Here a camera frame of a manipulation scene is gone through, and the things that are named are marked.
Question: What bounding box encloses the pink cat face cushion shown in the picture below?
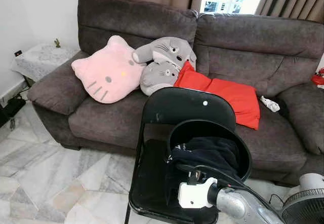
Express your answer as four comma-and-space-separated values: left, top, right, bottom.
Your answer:
71, 35, 147, 104

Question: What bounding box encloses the dark brown fabric sofa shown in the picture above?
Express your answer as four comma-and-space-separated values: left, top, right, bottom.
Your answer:
26, 0, 324, 186

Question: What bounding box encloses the lace covered side table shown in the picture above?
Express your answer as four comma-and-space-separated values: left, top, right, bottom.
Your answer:
11, 44, 80, 83

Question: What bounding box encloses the red cushion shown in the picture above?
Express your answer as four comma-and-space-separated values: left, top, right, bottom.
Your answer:
173, 60, 261, 131

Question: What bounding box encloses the white crumpled cloth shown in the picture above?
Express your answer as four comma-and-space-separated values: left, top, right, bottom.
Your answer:
260, 95, 280, 113

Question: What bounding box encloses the black power adapter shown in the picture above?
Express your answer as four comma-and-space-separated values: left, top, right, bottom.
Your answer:
0, 96, 27, 128

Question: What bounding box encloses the red fire extinguisher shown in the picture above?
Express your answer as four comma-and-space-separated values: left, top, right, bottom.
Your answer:
311, 67, 324, 88

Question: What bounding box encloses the black folding chair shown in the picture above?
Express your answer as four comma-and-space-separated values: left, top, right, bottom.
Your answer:
124, 87, 244, 224

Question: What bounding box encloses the black plastic bucket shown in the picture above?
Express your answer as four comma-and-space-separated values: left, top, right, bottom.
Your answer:
166, 119, 253, 184

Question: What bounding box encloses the black shirt with green logo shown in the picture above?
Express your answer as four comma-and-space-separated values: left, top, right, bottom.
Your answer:
167, 136, 241, 181

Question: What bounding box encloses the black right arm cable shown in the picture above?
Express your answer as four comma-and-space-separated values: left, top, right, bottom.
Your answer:
175, 163, 284, 224

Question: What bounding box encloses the grey plush toy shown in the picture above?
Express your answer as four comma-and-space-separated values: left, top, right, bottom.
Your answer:
133, 36, 198, 97

